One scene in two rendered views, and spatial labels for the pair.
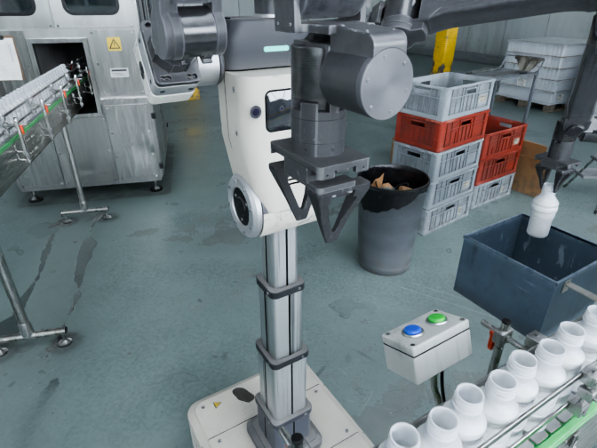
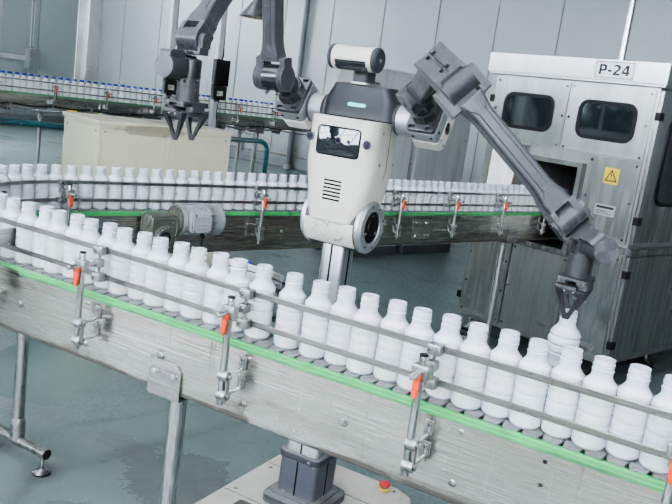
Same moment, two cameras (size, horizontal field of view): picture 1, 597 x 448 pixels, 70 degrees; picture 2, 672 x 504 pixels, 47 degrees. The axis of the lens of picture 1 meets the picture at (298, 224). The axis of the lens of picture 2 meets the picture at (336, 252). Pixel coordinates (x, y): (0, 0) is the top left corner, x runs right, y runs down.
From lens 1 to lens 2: 2.00 m
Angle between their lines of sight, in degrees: 59
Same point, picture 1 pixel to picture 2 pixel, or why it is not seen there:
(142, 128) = (604, 286)
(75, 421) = (258, 441)
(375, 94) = (159, 67)
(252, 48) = (340, 101)
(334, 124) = (180, 87)
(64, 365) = not seen: hidden behind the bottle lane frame
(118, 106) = not seen: hidden behind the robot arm
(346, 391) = not seen: outside the picture
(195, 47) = (265, 83)
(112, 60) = (602, 193)
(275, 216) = (312, 220)
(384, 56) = (162, 55)
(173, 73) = (285, 104)
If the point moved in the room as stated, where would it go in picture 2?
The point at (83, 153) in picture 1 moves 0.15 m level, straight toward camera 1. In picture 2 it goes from (529, 292) to (521, 295)
